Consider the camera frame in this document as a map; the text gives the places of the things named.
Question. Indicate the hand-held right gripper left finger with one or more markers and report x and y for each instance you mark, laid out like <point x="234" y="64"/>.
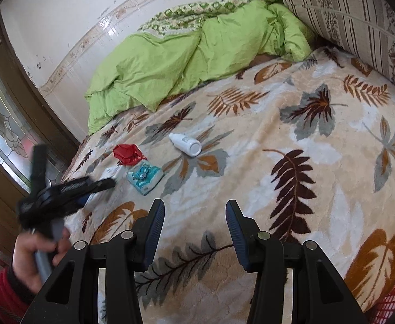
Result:
<point x="155" y="233"/>

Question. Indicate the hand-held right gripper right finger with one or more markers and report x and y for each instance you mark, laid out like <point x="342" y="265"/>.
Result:
<point x="236" y="236"/>

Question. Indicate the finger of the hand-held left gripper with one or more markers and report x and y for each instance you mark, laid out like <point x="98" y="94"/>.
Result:
<point x="99" y="185"/>

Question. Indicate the red wrapper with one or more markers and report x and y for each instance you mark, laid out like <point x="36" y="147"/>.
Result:
<point x="126" y="153"/>

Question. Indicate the teal blister packet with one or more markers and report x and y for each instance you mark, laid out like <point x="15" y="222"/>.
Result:
<point x="145" y="177"/>

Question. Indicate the small white plastic bottle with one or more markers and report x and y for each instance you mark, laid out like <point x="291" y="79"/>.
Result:
<point x="187" y="144"/>

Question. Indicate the person's left forearm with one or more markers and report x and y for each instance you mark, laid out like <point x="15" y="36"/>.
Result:
<point x="10" y="297"/>

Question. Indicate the person's left hand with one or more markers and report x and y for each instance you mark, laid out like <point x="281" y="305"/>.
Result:
<point x="23" y="260"/>

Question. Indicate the wooden door with patterned glass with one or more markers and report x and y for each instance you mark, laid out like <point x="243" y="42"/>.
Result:
<point x="1" y="114"/>

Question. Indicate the green quilt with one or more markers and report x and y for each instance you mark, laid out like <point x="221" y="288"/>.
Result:
<point x="150" y="64"/>

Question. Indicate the green and white patterned blanket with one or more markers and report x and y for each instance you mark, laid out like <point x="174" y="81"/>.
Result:
<point x="184" y="13"/>

